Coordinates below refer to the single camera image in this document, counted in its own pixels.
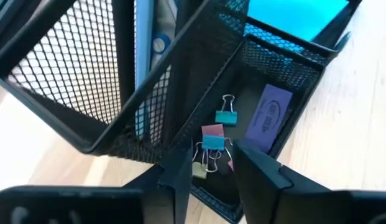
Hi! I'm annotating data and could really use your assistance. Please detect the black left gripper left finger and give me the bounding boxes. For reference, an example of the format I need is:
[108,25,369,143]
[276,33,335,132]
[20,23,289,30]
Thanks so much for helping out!
[0,141,193,224]

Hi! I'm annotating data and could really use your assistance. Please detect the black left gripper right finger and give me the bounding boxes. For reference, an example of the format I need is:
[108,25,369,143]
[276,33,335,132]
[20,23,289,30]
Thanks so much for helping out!
[232,139,386,224]

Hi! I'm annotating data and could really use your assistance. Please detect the yellow binder clip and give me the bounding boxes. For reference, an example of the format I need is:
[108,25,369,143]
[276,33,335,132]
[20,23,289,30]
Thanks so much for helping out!
[191,141,219,180]

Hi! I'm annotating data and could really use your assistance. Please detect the blue binder clip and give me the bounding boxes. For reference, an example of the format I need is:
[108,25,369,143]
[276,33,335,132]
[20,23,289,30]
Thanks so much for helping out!
[201,134,234,174]

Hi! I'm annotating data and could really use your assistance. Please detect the purple eraser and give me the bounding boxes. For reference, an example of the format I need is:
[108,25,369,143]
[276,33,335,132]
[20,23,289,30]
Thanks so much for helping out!
[243,83,294,154]

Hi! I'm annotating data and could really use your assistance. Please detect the teal binder clip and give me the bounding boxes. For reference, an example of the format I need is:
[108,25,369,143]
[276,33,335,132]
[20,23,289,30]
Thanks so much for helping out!
[214,93,239,126]

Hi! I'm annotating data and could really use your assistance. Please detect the thick black pen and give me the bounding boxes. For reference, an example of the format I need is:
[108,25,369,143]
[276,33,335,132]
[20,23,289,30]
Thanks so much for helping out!
[111,0,137,105]

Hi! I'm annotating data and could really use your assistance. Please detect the light blue pencil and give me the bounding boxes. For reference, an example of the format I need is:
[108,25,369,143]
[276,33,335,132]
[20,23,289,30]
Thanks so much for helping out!
[134,0,155,139]

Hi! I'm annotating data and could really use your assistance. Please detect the blue sticky note pad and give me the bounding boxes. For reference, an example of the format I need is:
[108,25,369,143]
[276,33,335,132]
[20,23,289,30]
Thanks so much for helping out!
[247,0,349,42]

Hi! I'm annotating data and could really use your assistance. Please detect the black mesh desk organizer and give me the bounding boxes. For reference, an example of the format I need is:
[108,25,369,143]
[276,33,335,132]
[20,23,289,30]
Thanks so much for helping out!
[0,0,363,223]

